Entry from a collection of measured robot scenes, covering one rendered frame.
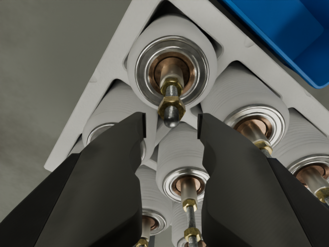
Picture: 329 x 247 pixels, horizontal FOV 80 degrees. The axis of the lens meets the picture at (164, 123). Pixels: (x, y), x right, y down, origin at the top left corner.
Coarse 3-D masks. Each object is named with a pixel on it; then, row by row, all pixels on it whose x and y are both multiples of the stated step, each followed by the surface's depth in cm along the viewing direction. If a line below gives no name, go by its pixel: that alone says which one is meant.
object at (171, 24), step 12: (156, 24) 20; (168, 24) 18; (180, 24) 18; (192, 24) 22; (144, 36) 19; (156, 36) 18; (192, 36) 18; (204, 36) 19; (132, 48) 20; (204, 48) 19; (132, 60) 20; (216, 60) 20; (132, 72) 20; (216, 72) 21; (132, 84) 21; (204, 96) 22; (156, 108) 23
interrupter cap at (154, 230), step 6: (144, 210) 32; (150, 210) 32; (144, 216) 33; (150, 216) 33; (156, 216) 33; (162, 216) 33; (156, 222) 34; (162, 222) 34; (150, 228) 35; (156, 228) 35; (162, 228) 35; (150, 234) 36; (156, 234) 35
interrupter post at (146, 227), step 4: (144, 220) 33; (148, 220) 34; (144, 224) 33; (148, 224) 33; (144, 228) 32; (148, 228) 33; (144, 232) 32; (148, 232) 32; (144, 236) 31; (148, 236) 32; (148, 240) 32
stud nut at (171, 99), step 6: (168, 96) 14; (174, 96) 14; (162, 102) 13; (168, 102) 13; (174, 102) 13; (180, 102) 13; (162, 108) 13; (180, 108) 13; (162, 114) 14; (180, 114) 14; (180, 120) 14
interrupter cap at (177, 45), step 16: (144, 48) 19; (160, 48) 19; (176, 48) 19; (192, 48) 19; (144, 64) 20; (160, 64) 20; (176, 64) 20; (192, 64) 19; (208, 64) 19; (144, 80) 20; (192, 80) 20; (208, 80) 20; (144, 96) 21; (160, 96) 21; (192, 96) 21
